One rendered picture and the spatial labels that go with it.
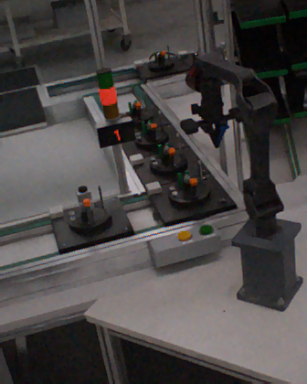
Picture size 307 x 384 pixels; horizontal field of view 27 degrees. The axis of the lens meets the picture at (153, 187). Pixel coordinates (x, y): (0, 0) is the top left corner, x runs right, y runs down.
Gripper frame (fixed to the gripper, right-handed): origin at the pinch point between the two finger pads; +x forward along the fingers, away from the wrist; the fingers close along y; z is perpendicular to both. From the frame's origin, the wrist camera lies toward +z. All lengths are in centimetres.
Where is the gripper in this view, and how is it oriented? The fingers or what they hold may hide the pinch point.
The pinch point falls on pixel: (215, 136)
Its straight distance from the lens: 187.2
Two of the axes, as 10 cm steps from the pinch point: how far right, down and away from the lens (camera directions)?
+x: 1.4, 8.7, 4.8
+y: -9.6, 2.4, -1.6
